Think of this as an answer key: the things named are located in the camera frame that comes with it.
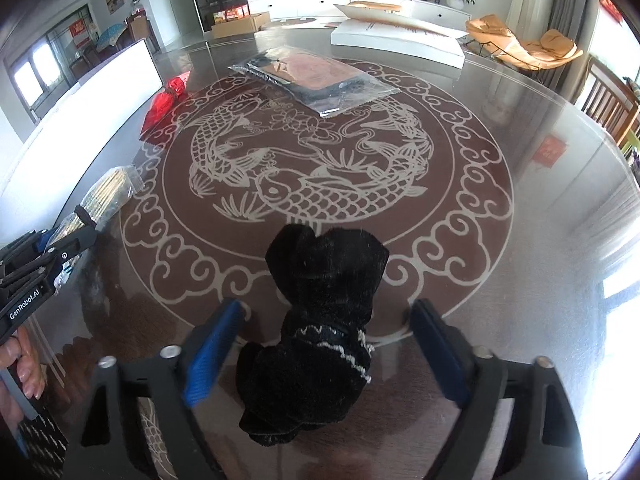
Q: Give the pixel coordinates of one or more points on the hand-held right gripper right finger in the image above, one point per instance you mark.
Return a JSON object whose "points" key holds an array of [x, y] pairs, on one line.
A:
{"points": [[442, 355]]}

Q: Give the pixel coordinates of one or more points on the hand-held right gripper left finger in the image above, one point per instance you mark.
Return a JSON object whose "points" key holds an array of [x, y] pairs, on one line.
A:
{"points": [[212, 355]]}

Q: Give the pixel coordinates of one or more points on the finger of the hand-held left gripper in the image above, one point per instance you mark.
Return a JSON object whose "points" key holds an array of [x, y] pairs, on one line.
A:
{"points": [[75, 247], [85, 215]]}

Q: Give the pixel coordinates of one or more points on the gold packet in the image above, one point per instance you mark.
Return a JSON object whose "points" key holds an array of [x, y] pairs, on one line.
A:
{"points": [[107, 192]]}

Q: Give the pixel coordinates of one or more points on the person's left hand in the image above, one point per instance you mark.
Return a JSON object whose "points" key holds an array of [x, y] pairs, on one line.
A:
{"points": [[32, 370]]}

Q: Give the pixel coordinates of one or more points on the red plastic bag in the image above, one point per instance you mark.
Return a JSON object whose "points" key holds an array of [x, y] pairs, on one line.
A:
{"points": [[162, 105]]}

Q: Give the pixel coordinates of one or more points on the round fish pattern table mat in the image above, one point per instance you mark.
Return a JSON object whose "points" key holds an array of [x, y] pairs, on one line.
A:
{"points": [[450, 200]]}

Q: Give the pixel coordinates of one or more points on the table with blue cloth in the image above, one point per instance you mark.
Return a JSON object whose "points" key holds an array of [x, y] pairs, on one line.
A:
{"points": [[111, 36]]}

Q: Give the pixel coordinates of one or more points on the red door sign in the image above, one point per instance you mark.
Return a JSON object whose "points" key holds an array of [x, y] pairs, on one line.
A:
{"points": [[80, 30]]}

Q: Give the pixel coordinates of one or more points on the cardboard box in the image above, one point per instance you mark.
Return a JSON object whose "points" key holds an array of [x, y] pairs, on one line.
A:
{"points": [[240, 24]]}

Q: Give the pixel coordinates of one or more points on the clear plastic package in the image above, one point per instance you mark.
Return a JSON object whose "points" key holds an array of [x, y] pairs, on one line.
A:
{"points": [[320, 77]]}

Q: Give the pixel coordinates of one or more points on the white television cabinet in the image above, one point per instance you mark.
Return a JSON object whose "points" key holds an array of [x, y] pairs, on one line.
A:
{"points": [[300, 5]]}

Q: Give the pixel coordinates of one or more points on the wooden dining chair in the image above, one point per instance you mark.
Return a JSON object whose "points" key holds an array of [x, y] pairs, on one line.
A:
{"points": [[610, 105]]}

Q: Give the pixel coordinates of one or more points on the white flat box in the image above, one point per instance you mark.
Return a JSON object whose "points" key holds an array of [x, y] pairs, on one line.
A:
{"points": [[400, 40]]}

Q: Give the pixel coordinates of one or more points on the orange lounge chair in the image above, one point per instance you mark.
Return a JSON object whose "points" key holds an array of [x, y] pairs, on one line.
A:
{"points": [[520, 45]]}

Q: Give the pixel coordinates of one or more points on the wooden stool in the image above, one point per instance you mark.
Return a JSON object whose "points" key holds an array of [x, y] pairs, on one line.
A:
{"points": [[375, 5]]}

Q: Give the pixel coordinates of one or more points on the grey curtain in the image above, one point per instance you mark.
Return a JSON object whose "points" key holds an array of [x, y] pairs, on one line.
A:
{"points": [[570, 10]]}

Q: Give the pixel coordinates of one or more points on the red wall decoration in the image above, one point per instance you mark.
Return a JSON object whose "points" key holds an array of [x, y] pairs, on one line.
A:
{"points": [[611, 7]]}

